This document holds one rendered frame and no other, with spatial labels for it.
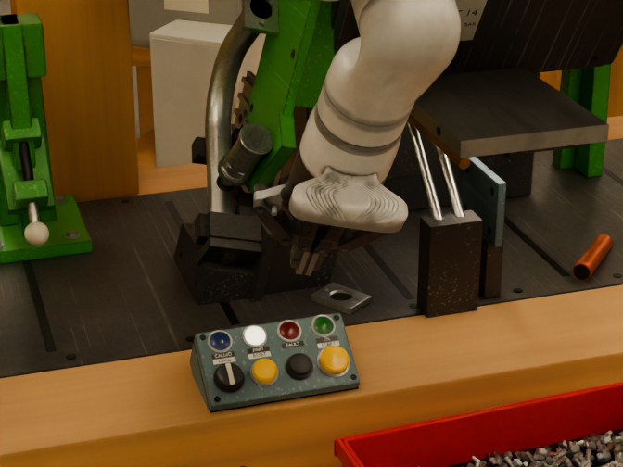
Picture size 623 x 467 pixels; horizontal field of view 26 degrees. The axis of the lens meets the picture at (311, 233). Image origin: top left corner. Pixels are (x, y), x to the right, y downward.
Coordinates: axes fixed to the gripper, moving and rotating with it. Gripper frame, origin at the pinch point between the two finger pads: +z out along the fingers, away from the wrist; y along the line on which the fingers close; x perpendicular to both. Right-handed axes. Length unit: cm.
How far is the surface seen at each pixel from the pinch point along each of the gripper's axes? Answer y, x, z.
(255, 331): 1.9, -1.0, 14.9
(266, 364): 0.8, 2.9, 14.4
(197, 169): 5, -51, 53
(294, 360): -1.9, 2.2, 14.3
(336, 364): -6.1, 2.2, 14.0
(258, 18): 4.3, -35.7, 7.0
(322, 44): -2.2, -30.7, 4.4
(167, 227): 9, -30, 40
